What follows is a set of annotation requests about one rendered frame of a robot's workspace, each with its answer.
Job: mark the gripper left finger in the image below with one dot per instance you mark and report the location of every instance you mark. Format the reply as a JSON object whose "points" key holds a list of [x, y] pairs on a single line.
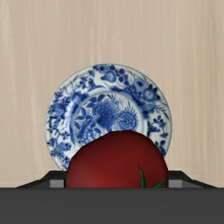
{"points": [[52, 178]]}

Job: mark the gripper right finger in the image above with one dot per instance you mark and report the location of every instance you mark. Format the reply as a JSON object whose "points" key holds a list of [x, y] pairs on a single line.
{"points": [[178, 178]]}

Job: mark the red tomato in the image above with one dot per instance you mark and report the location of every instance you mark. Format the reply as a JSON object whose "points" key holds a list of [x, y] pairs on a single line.
{"points": [[116, 163]]}

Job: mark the blue and white plate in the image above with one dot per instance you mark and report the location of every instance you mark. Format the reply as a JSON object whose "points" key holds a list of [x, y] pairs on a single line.
{"points": [[108, 102]]}

